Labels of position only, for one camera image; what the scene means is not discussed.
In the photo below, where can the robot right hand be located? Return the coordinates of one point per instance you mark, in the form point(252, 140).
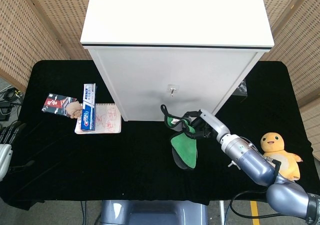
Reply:
point(208, 126)

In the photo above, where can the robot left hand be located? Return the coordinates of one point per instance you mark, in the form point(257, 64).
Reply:
point(3, 147)

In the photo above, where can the grey and green cloth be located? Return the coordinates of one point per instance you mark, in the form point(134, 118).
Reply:
point(183, 140)

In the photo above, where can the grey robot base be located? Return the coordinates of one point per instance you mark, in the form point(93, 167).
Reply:
point(152, 213)

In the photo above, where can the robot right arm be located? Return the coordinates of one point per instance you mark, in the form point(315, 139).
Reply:
point(265, 170)

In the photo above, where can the small metal key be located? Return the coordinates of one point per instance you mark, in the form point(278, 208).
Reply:
point(232, 164)

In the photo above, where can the clear plastic bag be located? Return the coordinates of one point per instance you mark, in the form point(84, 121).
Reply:
point(242, 86)

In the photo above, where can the small red black packet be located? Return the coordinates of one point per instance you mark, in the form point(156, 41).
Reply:
point(57, 103)

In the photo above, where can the orange plush toy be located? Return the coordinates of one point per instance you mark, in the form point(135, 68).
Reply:
point(282, 152)

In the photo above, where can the beige plush toy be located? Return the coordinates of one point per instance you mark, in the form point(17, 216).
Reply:
point(74, 110)

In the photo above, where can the white cabinet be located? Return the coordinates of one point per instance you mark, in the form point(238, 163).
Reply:
point(175, 52)

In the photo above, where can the blue toothpaste box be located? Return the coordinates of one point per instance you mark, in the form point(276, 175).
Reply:
point(88, 107)

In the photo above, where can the black tablecloth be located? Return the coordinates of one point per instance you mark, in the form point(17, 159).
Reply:
point(100, 160)

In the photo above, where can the spiral notebook with red drawings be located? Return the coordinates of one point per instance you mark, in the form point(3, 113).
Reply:
point(106, 121)

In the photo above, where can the woven screen panel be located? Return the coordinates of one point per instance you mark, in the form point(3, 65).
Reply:
point(32, 27)
point(297, 47)

